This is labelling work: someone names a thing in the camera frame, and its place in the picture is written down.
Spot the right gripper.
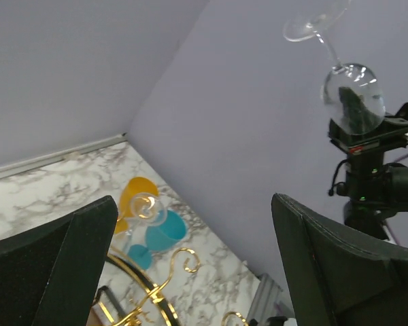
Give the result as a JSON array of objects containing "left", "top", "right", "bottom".
[{"left": 328, "top": 87, "right": 408, "bottom": 156}]

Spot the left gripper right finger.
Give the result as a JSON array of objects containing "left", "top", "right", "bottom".
[{"left": 271, "top": 194, "right": 408, "bottom": 326}]

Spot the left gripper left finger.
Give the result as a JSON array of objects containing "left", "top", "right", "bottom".
[{"left": 0, "top": 196, "right": 118, "bottom": 325}]

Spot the clear wine glass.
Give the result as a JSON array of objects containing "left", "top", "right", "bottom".
[
  {"left": 115, "top": 197, "right": 167, "bottom": 253},
  {"left": 282, "top": 0, "right": 387, "bottom": 136}
]

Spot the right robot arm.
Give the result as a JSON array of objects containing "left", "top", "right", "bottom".
[{"left": 328, "top": 103, "right": 408, "bottom": 244}]

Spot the orange plastic goblet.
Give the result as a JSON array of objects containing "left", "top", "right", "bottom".
[{"left": 114, "top": 177, "right": 158, "bottom": 234}]

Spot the blue plastic goblet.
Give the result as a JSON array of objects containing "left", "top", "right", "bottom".
[{"left": 125, "top": 210, "right": 187, "bottom": 270}]

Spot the gold wire wine glass rack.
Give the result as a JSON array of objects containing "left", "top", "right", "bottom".
[{"left": 94, "top": 239, "right": 258, "bottom": 325}]

